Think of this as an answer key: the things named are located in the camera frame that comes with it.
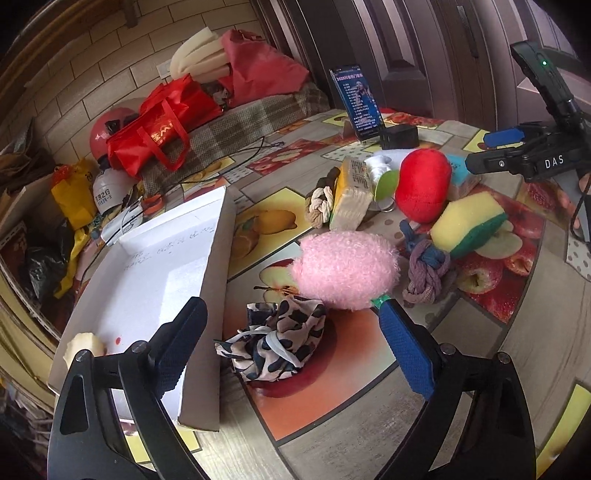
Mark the white face mask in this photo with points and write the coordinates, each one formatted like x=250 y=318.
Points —
x=377 y=167

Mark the black charger block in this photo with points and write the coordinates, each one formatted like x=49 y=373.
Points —
x=398 y=136

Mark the dark wooden door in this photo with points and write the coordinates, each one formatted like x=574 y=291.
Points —
x=415 y=46

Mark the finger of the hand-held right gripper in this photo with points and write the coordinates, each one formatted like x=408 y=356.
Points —
x=503 y=137
x=489 y=162

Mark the pink fluffy plush toy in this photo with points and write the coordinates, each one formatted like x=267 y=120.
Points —
x=344 y=270

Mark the yellow packaged sponge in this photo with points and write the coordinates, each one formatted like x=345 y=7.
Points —
x=353 y=194

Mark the red plush apple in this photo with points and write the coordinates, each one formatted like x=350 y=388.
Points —
x=422 y=184

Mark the wall switch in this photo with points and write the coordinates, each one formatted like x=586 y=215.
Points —
x=164 y=69

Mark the pink helmet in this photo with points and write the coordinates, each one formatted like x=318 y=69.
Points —
x=104 y=129

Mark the teal tissue pack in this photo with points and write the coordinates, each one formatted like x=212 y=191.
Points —
x=461 y=177

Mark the yellow plastic sheet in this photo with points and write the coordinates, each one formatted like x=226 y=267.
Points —
x=74 y=258

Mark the white helmet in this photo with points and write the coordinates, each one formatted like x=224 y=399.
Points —
x=111 y=189

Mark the phone stand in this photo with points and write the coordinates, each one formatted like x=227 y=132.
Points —
x=351 y=129

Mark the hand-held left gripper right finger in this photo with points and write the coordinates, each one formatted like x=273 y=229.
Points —
x=406 y=350

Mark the white power bank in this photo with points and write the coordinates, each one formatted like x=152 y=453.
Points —
x=120 y=224

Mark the white cardboard box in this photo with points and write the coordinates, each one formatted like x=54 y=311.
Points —
x=152 y=258

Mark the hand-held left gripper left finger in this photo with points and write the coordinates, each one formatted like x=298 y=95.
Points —
x=175 y=350

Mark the leopard print scrunchie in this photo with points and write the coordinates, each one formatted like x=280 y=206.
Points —
x=272 y=341

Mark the black plastic bag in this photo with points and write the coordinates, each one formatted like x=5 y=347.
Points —
x=44 y=272

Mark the yellow and green sponge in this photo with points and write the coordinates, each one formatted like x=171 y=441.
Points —
x=466 y=221

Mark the yellow shopping bag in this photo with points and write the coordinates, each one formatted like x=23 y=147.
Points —
x=74 y=194

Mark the plaid blanket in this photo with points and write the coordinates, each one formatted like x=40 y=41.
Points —
x=249 y=120

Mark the person's right hand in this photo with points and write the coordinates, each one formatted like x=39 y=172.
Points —
x=584 y=183

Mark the smartphone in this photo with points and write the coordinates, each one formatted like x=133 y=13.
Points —
x=358 y=99

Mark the red tote bag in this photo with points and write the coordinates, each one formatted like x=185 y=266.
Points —
x=157 y=129

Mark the fruit print tablecloth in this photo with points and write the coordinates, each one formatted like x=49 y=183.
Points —
x=485 y=350

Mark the white foam roll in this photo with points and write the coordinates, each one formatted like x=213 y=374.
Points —
x=198 y=55

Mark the pink-red fabric bag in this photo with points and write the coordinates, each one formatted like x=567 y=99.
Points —
x=263 y=69

